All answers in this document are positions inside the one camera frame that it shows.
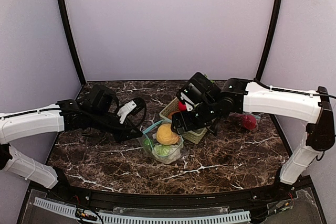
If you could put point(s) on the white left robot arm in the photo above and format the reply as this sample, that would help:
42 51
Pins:
99 109

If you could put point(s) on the black table edge rail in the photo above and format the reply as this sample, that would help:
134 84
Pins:
248 199

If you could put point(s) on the round red fruit toy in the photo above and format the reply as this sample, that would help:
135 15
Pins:
181 106

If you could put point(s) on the black frame post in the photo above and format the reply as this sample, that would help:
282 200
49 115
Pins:
269 39
70 41

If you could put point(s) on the black left frame post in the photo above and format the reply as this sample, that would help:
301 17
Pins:
70 41

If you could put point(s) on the brown potato toy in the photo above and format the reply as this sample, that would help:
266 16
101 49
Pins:
170 115

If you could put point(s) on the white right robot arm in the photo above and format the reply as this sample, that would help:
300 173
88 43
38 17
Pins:
206 103

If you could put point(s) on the yellow peach toy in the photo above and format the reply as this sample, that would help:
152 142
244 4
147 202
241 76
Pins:
166 136

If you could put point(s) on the green leafy vegetable toy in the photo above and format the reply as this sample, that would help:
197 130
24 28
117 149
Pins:
147 143

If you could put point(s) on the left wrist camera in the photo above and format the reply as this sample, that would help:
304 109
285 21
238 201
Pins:
132 107

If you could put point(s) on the light blue cable duct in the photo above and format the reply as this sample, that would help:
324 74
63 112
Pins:
137 215

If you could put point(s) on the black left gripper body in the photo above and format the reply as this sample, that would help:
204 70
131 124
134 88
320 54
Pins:
125 134

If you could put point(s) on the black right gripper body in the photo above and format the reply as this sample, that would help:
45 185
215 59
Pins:
182 123

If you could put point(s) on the clear zip bag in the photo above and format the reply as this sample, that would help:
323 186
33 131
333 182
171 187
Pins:
150 132
236 118

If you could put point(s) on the black right frame post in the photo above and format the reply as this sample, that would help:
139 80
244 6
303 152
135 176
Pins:
269 39

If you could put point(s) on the white green cabbage toy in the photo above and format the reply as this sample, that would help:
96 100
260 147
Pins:
166 154

